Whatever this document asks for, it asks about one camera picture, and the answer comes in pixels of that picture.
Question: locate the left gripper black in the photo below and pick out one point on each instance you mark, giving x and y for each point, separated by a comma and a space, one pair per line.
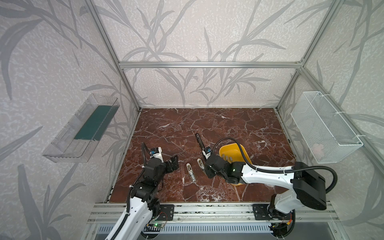
172, 163

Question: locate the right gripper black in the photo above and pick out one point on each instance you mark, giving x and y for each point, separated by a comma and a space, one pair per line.
208, 167

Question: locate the white mini stapler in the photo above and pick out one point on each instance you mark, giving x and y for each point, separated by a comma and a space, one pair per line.
201, 165
191, 172

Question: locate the black stapler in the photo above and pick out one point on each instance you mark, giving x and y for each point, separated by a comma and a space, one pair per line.
200, 142

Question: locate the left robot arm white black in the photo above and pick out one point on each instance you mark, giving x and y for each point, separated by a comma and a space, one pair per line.
142, 203

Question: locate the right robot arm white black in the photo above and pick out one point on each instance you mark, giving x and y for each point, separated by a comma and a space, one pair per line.
305, 187

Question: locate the yellow plastic tray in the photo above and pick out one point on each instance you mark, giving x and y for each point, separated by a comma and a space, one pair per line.
235, 153

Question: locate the green circuit board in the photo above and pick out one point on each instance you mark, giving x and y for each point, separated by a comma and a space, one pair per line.
154, 227

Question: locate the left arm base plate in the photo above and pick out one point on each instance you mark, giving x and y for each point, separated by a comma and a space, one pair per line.
165, 211

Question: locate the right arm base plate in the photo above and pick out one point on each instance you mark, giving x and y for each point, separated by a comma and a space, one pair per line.
262, 212

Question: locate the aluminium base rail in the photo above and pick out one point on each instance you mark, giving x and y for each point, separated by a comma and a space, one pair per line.
212, 212

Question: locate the clear plastic wall bin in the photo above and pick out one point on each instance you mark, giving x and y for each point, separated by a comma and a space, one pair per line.
79, 138

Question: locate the aluminium frame crossbar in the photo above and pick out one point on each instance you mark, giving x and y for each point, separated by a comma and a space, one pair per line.
241, 65

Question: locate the white wire mesh basket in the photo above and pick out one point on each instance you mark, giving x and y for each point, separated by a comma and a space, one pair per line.
325, 131

